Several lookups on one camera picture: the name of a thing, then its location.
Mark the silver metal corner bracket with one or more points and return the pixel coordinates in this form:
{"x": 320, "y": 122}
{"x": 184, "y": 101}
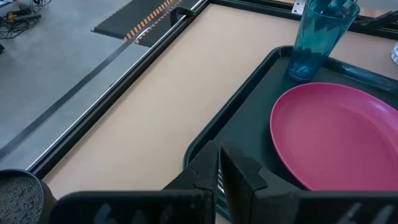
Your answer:
{"x": 299, "y": 7}

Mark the leafy plant in black pot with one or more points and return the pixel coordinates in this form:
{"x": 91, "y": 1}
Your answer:
{"x": 18, "y": 199}

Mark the teal faceted plastic cup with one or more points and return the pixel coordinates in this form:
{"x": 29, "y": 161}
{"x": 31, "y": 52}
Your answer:
{"x": 311, "y": 46}

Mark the black floor mat orange stripes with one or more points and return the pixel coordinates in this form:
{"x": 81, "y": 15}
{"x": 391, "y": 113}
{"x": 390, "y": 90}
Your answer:
{"x": 168, "y": 28}
{"x": 124, "y": 18}

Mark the black curved clamp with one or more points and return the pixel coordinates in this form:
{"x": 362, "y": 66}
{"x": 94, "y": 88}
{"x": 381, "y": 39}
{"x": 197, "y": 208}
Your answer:
{"x": 182, "y": 12}

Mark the pink round plate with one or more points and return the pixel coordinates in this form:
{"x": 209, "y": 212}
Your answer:
{"x": 335, "y": 137}

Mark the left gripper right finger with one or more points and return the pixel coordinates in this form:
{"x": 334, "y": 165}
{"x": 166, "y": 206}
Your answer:
{"x": 245, "y": 183}

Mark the black aluminium table frame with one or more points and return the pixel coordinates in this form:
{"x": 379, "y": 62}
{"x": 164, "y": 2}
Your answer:
{"x": 93, "y": 118}

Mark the dark green plastic tray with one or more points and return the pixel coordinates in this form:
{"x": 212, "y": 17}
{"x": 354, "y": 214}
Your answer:
{"x": 248, "y": 124}

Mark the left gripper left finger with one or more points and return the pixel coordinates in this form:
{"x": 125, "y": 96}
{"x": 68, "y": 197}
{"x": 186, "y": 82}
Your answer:
{"x": 199, "y": 186}

